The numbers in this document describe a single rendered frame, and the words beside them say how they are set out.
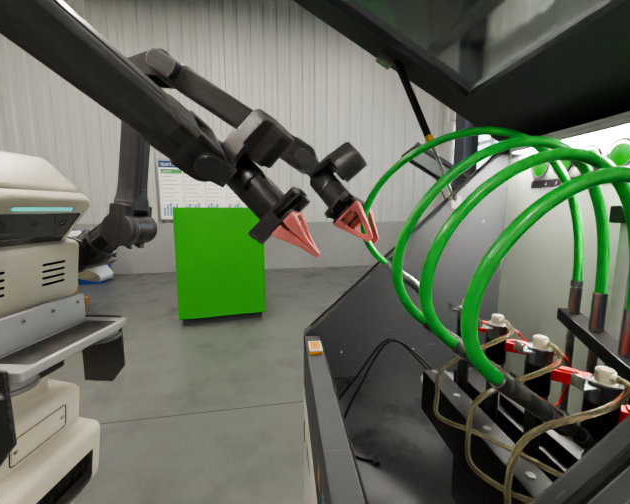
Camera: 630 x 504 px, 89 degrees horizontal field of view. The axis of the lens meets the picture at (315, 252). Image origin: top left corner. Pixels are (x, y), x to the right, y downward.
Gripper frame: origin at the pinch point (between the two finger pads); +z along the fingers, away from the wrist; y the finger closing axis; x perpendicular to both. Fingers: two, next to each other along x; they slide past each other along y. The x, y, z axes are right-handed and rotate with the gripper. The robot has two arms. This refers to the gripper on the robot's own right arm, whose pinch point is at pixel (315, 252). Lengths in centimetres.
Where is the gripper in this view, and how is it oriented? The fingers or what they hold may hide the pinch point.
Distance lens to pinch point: 51.1
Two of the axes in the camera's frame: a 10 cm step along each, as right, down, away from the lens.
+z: 6.9, 7.2, -0.3
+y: 7.0, -6.8, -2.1
